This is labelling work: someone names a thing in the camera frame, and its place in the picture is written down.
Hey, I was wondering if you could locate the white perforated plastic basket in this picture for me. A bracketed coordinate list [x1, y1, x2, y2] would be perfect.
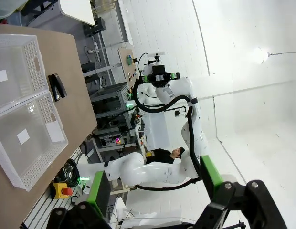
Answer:
[0, 34, 50, 112]
[0, 91, 69, 192]

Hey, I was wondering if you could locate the white crumpled sheet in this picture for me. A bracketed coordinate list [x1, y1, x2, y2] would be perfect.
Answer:
[109, 197, 187, 226]

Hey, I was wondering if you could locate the seated person in black shirt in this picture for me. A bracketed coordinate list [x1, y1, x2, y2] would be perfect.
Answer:
[145, 147, 186, 165]

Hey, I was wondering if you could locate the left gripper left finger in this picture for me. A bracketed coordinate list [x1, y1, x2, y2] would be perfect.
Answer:
[48, 170, 112, 229]

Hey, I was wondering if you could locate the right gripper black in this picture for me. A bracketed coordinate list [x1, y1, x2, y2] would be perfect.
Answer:
[138, 71, 180, 88]

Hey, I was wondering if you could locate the white partition panel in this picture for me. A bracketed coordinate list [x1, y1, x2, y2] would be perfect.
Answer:
[145, 112, 187, 153]

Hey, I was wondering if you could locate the bright studio lamp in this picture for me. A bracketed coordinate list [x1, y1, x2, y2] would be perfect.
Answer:
[254, 47, 269, 64]

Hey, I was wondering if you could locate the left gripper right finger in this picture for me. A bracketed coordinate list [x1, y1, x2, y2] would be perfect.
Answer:
[197, 154, 289, 229]

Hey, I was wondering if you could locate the black stapler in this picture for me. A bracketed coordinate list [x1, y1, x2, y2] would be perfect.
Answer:
[48, 73, 68, 102]

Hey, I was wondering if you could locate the wooden task board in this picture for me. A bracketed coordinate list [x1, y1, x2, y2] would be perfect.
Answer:
[117, 47, 139, 90]

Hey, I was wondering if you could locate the grey equipment rack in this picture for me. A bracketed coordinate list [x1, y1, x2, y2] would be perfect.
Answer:
[90, 83, 139, 153]

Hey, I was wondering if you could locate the black device on stand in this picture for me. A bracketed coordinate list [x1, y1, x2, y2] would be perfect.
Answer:
[83, 17, 106, 36]

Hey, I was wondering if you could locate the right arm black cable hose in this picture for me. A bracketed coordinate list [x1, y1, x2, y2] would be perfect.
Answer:
[133, 77, 202, 193]

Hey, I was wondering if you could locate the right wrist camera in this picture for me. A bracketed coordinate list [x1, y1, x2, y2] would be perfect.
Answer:
[147, 51, 166, 72]

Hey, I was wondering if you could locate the black coiled cable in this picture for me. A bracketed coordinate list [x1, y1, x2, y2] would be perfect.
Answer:
[57, 158, 80, 189]

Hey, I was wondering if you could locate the white table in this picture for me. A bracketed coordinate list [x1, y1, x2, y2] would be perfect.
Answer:
[59, 0, 95, 26]

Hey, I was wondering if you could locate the yellow emergency stop button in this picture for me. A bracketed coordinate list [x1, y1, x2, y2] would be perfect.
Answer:
[51, 182, 73, 200]

